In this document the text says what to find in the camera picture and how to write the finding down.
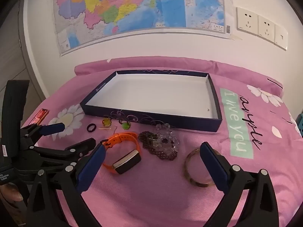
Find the amber bangle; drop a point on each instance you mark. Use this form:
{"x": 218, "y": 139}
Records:
{"x": 189, "y": 167}

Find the green drop earring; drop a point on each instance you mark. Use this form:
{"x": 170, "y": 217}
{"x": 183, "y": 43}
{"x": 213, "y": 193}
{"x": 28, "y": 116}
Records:
{"x": 125, "y": 124}

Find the navy cardboard box lid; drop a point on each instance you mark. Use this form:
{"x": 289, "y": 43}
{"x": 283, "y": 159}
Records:
{"x": 153, "y": 94}

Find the white wall switch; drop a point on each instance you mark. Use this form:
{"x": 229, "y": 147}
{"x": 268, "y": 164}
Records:
{"x": 281, "y": 37}

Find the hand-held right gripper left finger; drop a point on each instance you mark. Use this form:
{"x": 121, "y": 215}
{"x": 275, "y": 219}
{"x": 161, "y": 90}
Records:
{"x": 92, "y": 167}

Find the grey cabinet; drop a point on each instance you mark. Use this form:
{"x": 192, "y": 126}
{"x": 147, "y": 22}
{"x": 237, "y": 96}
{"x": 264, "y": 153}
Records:
{"x": 11, "y": 52}

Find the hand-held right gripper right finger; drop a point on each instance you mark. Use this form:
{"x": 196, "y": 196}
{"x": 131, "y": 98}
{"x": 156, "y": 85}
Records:
{"x": 213, "y": 167}

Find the colourful wall map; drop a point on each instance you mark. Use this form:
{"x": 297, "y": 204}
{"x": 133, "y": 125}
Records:
{"x": 142, "y": 7}

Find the person's left hand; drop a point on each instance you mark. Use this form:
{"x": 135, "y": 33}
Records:
{"x": 11, "y": 194}

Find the orange smartwatch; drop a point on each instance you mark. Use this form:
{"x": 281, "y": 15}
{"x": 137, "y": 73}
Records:
{"x": 126, "y": 162}

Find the pink flower-print bedsheet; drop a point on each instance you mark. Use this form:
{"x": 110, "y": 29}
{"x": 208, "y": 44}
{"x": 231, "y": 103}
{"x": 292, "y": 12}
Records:
{"x": 146, "y": 194}

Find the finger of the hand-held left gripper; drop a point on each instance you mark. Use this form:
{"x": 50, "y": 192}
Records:
{"x": 53, "y": 128}
{"x": 78, "y": 147}

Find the white wall socket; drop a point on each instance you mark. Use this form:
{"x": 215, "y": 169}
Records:
{"x": 266, "y": 28}
{"x": 247, "y": 21}

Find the small red flat case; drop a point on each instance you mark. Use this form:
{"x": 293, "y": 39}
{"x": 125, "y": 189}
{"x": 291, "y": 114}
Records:
{"x": 40, "y": 116}

